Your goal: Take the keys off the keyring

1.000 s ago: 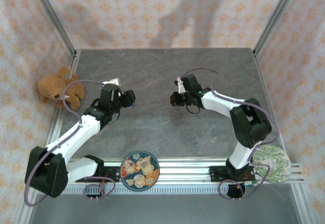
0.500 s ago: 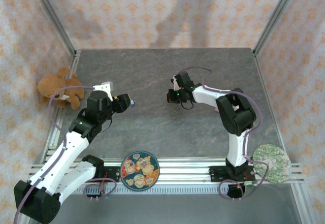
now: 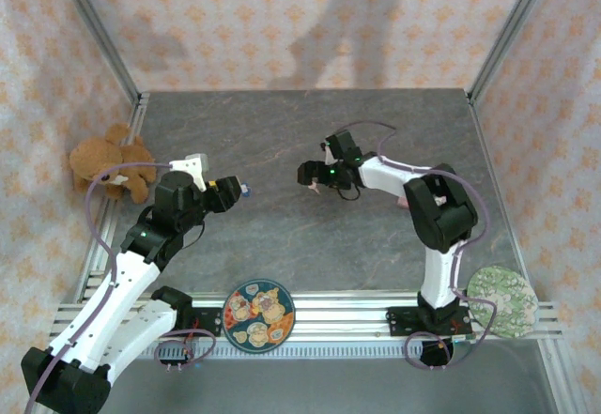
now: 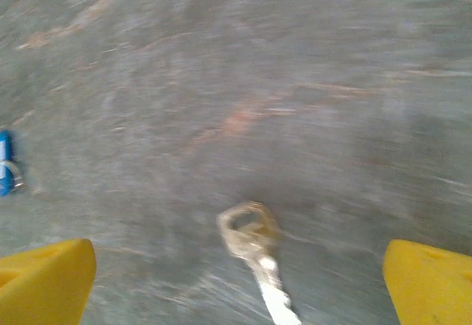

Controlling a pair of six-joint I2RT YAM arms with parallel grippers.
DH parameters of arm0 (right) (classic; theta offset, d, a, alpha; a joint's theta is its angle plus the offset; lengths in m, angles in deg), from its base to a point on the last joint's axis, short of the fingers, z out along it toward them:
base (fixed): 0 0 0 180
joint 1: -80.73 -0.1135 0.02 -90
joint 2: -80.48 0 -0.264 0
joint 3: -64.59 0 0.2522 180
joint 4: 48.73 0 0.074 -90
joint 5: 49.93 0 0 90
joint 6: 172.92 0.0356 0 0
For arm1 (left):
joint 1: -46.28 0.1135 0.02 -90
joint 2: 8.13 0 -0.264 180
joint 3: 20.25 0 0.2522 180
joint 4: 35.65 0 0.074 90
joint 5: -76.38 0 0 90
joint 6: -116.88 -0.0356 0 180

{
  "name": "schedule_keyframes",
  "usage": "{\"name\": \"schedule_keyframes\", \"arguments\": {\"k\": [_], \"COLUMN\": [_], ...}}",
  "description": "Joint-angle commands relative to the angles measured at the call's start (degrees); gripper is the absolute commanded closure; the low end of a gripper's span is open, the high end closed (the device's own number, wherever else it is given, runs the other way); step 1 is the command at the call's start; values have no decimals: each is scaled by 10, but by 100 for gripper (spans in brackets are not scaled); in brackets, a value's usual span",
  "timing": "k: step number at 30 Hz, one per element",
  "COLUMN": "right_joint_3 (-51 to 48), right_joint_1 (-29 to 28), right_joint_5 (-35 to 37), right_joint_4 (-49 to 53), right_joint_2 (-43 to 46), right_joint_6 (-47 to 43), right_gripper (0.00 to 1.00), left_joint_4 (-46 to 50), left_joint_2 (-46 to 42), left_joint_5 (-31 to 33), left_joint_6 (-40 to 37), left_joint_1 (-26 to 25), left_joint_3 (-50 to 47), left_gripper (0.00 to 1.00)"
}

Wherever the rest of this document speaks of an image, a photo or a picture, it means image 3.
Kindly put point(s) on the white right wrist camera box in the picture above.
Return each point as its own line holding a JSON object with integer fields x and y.
{"x": 329, "y": 155}

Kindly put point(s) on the blue plastic key tag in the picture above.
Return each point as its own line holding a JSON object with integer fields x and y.
{"x": 245, "y": 190}

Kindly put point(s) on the silver key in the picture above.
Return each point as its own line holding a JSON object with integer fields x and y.
{"x": 313, "y": 188}

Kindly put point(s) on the round cartoon print coaster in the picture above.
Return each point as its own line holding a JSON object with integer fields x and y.
{"x": 258, "y": 315}

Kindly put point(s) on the aluminium side rail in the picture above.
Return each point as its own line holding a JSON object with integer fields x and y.
{"x": 139, "y": 111}
{"x": 476, "y": 118}

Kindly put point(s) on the aluminium frame post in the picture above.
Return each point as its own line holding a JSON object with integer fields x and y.
{"x": 94, "y": 29}
{"x": 512, "y": 29}

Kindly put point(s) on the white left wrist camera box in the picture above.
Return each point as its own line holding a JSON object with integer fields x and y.
{"x": 192, "y": 167}

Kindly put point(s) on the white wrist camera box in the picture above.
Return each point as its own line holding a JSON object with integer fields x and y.
{"x": 192, "y": 167}
{"x": 329, "y": 155}

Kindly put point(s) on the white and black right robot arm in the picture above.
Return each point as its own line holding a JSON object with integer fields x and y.
{"x": 436, "y": 268}

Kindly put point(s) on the brown teddy bear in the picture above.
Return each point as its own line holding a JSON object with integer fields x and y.
{"x": 101, "y": 160}

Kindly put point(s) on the round green floral coaster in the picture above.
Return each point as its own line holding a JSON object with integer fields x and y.
{"x": 507, "y": 301}

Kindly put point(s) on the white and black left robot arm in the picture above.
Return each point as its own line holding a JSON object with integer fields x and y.
{"x": 108, "y": 301}

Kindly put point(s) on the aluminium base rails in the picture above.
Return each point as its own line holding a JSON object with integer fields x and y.
{"x": 338, "y": 313}

